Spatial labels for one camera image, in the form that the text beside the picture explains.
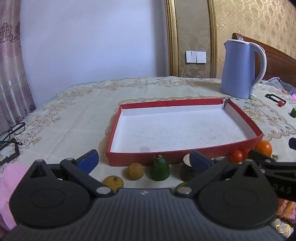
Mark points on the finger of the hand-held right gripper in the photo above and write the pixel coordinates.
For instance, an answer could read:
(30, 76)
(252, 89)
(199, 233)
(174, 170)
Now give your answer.
(260, 156)

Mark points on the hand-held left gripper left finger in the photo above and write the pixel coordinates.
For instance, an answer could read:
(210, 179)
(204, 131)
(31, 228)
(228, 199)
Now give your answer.
(89, 161)

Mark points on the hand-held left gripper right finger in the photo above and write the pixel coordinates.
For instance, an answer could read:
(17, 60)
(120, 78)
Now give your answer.
(198, 163)

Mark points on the small orange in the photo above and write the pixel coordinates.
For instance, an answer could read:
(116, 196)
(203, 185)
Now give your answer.
(264, 147)

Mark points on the green grape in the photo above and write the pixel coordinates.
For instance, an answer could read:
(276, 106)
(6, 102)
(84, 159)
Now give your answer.
(180, 185)

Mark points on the brown longan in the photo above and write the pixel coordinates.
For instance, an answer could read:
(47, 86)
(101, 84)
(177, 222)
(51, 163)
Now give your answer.
(112, 182)
(135, 171)

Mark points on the red cardboard box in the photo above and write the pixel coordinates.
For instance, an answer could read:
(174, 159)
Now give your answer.
(173, 129)

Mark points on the red cherry tomato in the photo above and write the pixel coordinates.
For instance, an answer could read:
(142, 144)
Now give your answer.
(245, 151)
(235, 156)

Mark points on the dark sugarcane piece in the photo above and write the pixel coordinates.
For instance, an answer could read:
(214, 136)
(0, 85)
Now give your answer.
(186, 172)

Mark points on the pink floral blanket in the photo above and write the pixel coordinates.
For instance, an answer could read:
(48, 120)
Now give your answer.
(286, 213)

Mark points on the dark blue item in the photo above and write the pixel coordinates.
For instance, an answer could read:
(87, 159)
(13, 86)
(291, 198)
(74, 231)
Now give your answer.
(293, 143)

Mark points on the green avocado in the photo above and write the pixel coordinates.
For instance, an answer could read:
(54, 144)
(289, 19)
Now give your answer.
(160, 170)

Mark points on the small green item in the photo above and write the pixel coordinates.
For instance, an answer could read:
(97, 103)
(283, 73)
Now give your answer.
(293, 112)

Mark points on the black clip with red ball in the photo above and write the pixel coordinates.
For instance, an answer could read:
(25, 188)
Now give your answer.
(280, 103)

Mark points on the pink bedding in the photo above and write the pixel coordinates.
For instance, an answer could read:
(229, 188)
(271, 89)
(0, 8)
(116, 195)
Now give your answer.
(286, 88)

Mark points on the black eyeglasses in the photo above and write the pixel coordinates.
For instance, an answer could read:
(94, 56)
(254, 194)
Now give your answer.
(17, 129)

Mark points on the pink cloth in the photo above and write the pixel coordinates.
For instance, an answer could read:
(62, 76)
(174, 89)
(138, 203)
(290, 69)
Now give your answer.
(9, 185)

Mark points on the blue electric kettle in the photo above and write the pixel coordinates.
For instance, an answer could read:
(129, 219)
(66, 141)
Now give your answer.
(235, 69)

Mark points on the patterned curtain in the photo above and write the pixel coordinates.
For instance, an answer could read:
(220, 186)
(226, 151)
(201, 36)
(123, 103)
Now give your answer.
(11, 69)

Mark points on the black metal frame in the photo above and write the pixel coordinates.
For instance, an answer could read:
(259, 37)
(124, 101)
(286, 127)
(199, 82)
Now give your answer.
(17, 151)

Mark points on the white wall switch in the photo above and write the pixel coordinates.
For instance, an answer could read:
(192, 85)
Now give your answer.
(195, 57)

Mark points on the gold wall frame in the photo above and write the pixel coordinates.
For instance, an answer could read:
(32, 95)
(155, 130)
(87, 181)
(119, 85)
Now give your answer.
(170, 46)

